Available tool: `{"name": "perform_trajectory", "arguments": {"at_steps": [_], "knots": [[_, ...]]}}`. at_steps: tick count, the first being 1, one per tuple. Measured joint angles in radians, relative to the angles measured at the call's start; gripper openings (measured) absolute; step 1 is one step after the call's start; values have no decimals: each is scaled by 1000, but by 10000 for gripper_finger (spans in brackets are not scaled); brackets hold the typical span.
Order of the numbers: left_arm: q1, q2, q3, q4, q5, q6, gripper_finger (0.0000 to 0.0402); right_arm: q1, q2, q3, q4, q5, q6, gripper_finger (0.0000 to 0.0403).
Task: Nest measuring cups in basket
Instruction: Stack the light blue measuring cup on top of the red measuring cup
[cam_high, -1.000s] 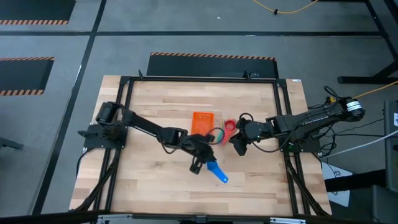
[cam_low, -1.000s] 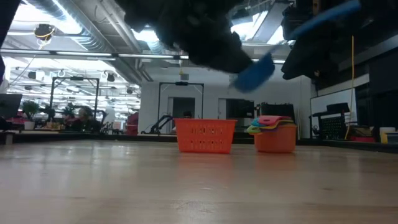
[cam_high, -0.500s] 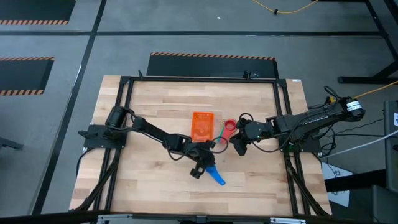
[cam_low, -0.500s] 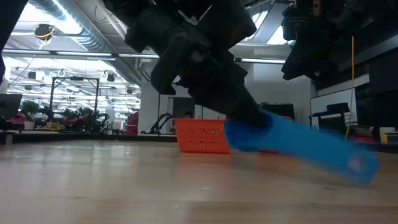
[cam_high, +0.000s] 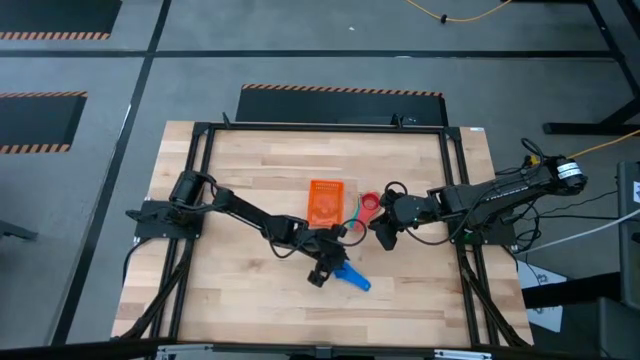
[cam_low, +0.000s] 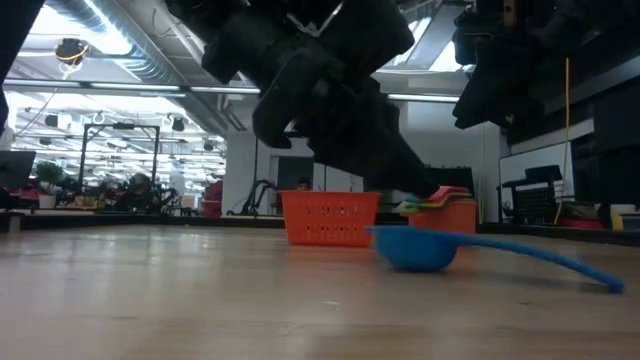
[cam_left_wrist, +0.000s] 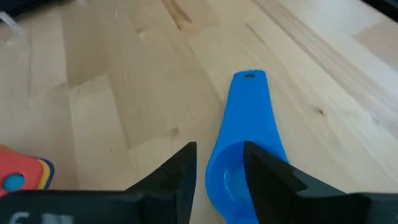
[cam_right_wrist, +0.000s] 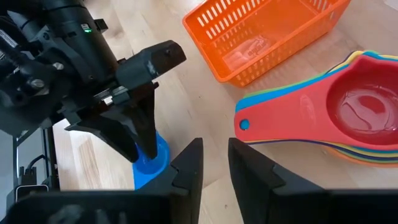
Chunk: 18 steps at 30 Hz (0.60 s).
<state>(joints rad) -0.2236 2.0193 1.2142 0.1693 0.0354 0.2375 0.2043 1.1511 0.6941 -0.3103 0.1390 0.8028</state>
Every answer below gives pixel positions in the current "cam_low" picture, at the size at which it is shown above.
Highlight black background robot arms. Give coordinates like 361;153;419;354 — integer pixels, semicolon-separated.
54;169;179;214

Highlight silver ribbed ventilation duct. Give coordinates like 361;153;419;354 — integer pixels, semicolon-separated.
42;0;231;136

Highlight black pegboard cart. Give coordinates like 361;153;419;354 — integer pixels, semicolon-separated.
497;164;565;224

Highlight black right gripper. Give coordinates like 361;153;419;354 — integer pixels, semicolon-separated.
452;0;556;130

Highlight red measuring cup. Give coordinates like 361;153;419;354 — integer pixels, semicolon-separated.
424;185;471;197

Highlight dark computer monitor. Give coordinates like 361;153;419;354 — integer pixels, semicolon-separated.
0;149;37;190

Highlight black narrow frame stand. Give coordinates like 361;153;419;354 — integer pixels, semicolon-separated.
253;137;262;201

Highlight whiteboard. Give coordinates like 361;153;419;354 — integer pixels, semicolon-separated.
498;141;575;224

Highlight black cabinet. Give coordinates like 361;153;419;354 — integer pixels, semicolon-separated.
429;166;475;189

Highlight black round ceiling device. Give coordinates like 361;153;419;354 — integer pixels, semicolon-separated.
53;37;91;67

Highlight orange measuring cup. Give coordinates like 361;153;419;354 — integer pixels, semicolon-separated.
408;200;479;236

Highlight yellow and white box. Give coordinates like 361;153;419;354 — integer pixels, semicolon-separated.
609;203;640;232

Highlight long ceiling light strip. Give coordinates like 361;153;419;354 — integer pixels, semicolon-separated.
0;78;461;104

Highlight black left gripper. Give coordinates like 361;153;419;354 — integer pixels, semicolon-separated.
199;0;441;200

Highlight green measuring cup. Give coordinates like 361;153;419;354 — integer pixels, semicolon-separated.
396;199;441;217

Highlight black tall frame rig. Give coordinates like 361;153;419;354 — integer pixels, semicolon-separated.
77;122;161;196

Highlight orange plastic basket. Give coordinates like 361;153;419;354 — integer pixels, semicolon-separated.
278;189;382;248

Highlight red chair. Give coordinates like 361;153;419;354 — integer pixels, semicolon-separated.
202;179;225;218

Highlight red flat bin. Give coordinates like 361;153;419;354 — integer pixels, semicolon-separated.
558;216;605;230

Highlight potted green plant white pot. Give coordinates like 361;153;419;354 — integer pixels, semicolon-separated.
33;160;65;210

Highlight yellow hanging cable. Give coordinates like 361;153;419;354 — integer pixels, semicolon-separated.
552;57;572;225

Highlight medium blue measuring cup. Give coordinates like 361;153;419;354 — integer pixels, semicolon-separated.
367;224;627;295

